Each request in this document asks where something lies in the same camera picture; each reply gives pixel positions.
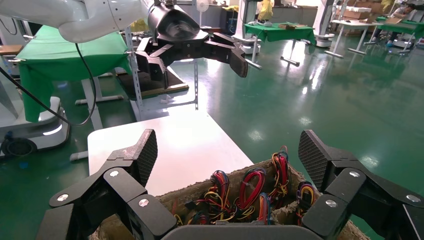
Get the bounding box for green tablecloth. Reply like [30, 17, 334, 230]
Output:
[375, 16, 424, 39]
[244, 22, 317, 46]
[14, 24, 133, 124]

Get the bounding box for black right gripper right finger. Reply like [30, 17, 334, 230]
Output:
[297, 129, 424, 240]

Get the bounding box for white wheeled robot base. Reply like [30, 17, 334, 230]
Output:
[0, 96, 72, 158]

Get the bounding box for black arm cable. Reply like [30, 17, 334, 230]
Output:
[0, 42, 98, 127]

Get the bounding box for white table frame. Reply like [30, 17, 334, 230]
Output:
[74, 67, 125, 132]
[246, 39, 301, 70]

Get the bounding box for stacked cardboard boxes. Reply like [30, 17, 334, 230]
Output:
[342, 0, 385, 21]

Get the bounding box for white table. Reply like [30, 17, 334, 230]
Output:
[324, 19, 382, 60]

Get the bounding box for black board with wooden edge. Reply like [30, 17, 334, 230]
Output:
[116, 66, 190, 101]

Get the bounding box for seated person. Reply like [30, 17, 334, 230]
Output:
[372, 2, 418, 47]

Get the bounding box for person in yellow jacket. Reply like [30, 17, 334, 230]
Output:
[257, 0, 275, 23]

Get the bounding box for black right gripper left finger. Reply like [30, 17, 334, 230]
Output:
[36, 129, 178, 240]

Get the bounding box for perforated metal rack frame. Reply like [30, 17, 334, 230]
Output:
[123, 25, 200, 123]

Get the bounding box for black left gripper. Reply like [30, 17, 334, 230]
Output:
[135, 2, 249, 90]

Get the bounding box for power supply with coloured wires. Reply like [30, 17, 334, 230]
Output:
[195, 169, 233, 223]
[173, 208, 213, 227]
[236, 167, 268, 213]
[268, 145, 290, 200]
[295, 180, 317, 226]
[256, 192, 273, 226]

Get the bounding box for white standing fan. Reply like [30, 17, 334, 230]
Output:
[196, 0, 210, 28]

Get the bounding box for brown cardboard divider box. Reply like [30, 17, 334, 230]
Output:
[89, 158, 370, 240]

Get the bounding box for wooden table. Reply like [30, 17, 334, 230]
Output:
[0, 44, 24, 57]

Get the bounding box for flat cardboard piece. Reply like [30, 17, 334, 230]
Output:
[278, 23, 307, 31]

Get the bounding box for white wheeled robot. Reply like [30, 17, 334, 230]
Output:
[312, 0, 336, 49]
[231, 0, 263, 56]

